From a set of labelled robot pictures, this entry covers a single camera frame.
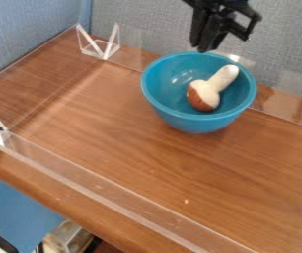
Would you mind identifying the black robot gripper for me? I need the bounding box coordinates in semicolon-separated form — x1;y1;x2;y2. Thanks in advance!
183;0;262;52

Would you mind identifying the white brown toy mushroom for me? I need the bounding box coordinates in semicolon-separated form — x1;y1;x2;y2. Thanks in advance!
186;64;241;111

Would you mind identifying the blue bowl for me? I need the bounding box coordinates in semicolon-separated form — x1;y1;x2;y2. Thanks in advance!
142;51;257;133

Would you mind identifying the clear acrylic back barrier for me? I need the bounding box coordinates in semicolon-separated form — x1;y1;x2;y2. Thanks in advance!
91;19;302;131

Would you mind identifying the clear acrylic barrier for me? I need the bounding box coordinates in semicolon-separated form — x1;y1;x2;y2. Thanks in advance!
0;131;255;253
91;19;302;131

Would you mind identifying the clear acrylic front barrier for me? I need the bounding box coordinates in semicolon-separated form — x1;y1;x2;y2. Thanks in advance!
0;131;255;253

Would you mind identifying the clear acrylic corner bracket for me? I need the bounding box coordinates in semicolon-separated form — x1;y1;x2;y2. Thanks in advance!
75;24;122;60

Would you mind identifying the metal frame below table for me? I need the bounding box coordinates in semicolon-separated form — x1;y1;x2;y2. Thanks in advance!
34;220;94;253

